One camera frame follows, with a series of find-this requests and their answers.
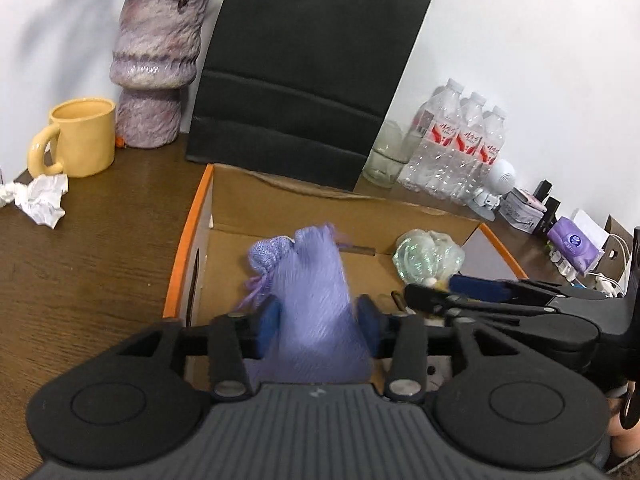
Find purple knitted pouch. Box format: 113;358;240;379
245;224;373;386

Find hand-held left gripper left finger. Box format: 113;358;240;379
117;296;282;401

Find brown cardboard piece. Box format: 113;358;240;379
601;215;635;283

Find white cable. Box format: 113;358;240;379
584;232;632;297

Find purple textured vase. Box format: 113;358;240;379
109;0;212;149

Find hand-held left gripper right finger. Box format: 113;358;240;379
356;294;516;403

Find clear water bottle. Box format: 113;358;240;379
407;78;466;181
425;92;488;191
450;106;507;201

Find crumpled white tissue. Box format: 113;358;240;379
0;172;69;230

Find purple tissue pack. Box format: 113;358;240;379
546;216;606;271

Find yellow mug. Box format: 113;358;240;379
27;98;117;179

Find iridescent plastic bag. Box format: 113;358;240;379
393;229;465;285

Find cardboard box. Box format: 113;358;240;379
163;162;530;396

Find grey tin box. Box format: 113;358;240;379
499;190;547;233

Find person's right hand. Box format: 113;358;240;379
607;382;640;458

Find black paper bag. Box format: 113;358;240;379
186;0;435;193

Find small white vials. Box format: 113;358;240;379
547;242;582;282

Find white paper box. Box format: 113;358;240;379
570;209;612;247

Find pink case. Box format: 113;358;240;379
515;187;548;212

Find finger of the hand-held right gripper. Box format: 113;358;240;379
448;274;581;306
404;284;556;333

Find glass cup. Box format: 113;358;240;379
362;120;413;189

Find white robot figure speaker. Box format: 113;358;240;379
465;159;517;222

